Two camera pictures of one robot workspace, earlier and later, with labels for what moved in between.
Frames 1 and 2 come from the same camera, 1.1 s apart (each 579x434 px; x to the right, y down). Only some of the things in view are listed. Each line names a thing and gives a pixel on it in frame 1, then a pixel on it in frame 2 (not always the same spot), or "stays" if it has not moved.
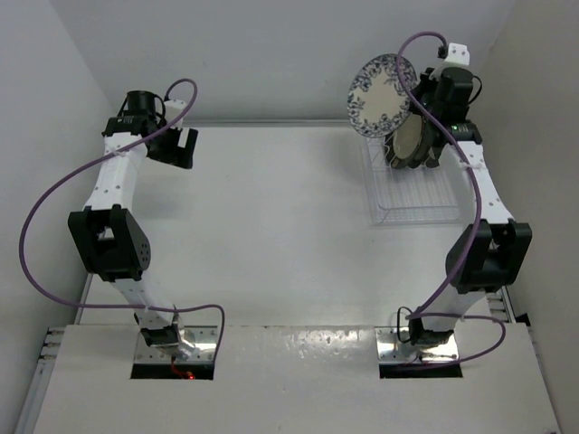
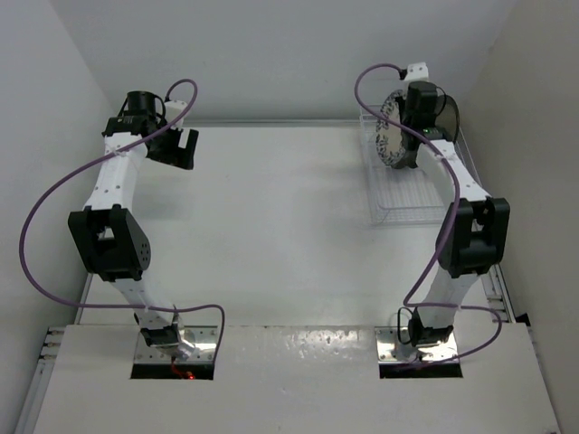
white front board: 289,380 stays
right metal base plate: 395,345 stays
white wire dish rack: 412,196 stays
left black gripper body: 166,148 stays
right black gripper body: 427,89 → 403,113
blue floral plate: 378,103 → 389,139
